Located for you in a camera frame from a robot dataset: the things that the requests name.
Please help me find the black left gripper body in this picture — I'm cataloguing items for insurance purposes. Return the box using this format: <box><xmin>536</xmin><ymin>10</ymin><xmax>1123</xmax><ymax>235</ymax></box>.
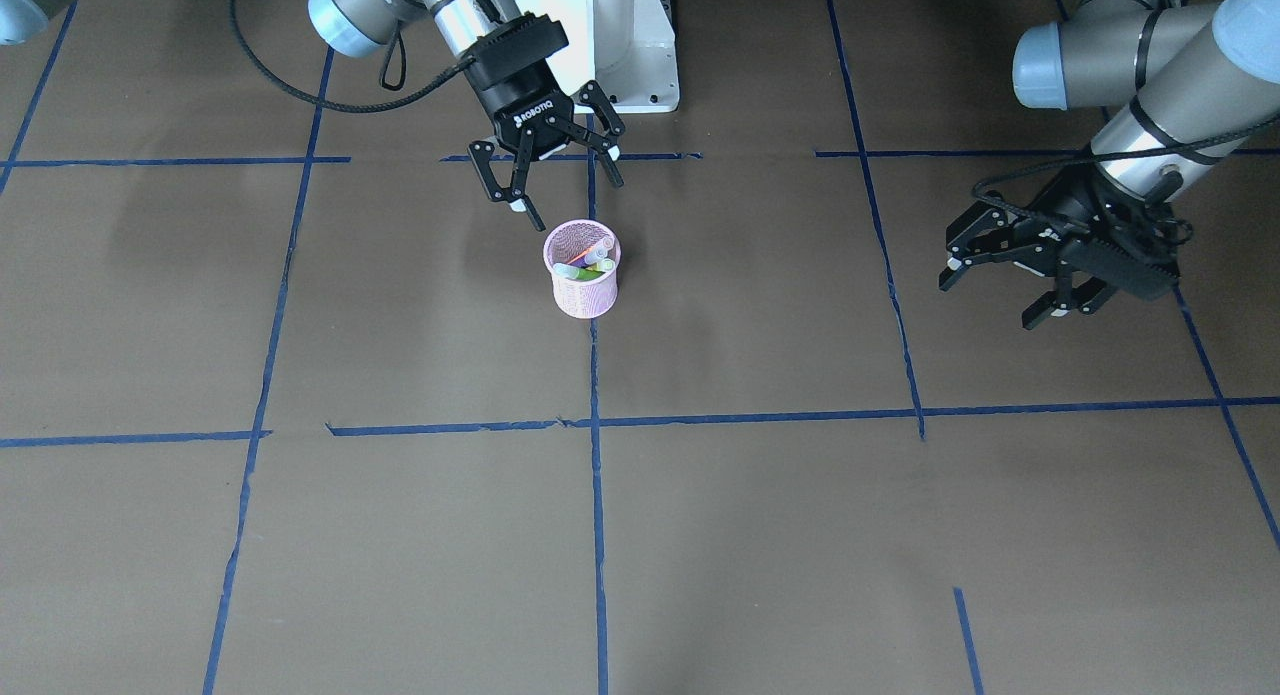
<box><xmin>1027</xmin><ymin>165</ymin><xmax>1190</xmax><ymax>300</ymax></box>

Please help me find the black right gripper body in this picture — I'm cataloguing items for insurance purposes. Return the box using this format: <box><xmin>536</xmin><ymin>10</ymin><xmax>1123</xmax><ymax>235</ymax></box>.
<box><xmin>462</xmin><ymin>13</ymin><xmax>573</xmax><ymax>157</ymax></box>

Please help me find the purple highlighter pen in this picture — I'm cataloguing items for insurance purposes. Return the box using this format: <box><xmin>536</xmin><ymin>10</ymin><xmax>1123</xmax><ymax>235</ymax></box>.
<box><xmin>579</xmin><ymin>238</ymin><xmax>614</xmax><ymax>268</ymax></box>

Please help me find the green highlighter pen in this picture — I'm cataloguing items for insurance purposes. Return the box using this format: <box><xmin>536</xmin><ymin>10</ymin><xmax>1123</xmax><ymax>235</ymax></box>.
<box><xmin>550</xmin><ymin>259</ymin><xmax>617</xmax><ymax>282</ymax></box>

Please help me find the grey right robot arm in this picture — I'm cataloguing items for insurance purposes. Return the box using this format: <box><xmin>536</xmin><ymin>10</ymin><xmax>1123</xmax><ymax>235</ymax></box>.
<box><xmin>227</xmin><ymin>0</ymin><xmax>626</xmax><ymax>230</ymax></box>

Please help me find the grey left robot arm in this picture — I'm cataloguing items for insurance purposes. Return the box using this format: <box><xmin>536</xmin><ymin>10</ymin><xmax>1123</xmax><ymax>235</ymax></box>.
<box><xmin>938</xmin><ymin>0</ymin><xmax>1279</xmax><ymax>329</ymax></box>

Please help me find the pink mesh pen holder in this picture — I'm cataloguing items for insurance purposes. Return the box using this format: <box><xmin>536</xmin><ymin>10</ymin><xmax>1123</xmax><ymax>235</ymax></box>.
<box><xmin>541</xmin><ymin>218</ymin><xmax>622</xmax><ymax>320</ymax></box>

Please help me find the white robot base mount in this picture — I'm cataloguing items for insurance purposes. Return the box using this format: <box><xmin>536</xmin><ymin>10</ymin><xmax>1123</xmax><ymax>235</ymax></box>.
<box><xmin>516</xmin><ymin>0</ymin><xmax>681</xmax><ymax>113</ymax></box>

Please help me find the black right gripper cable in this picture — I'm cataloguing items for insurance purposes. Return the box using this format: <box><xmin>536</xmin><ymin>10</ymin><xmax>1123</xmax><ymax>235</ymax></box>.
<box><xmin>230</xmin><ymin>0</ymin><xmax>476</xmax><ymax>114</ymax></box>

